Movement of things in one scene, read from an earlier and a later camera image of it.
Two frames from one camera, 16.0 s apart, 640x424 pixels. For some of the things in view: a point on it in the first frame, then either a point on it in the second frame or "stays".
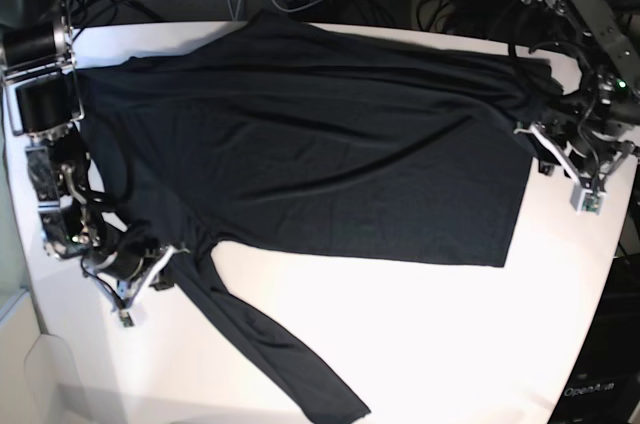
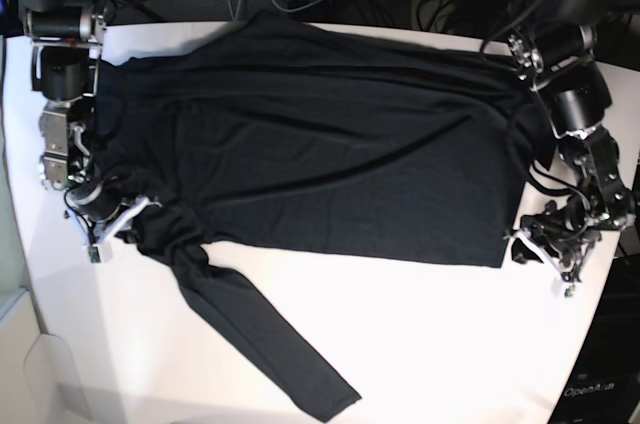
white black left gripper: x=128 y=269 → x=103 y=208
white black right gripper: x=593 y=149 → x=563 y=234
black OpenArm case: x=604 y=387 stays
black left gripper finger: x=546 y=156 → x=520 y=253
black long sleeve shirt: x=283 y=131 stays
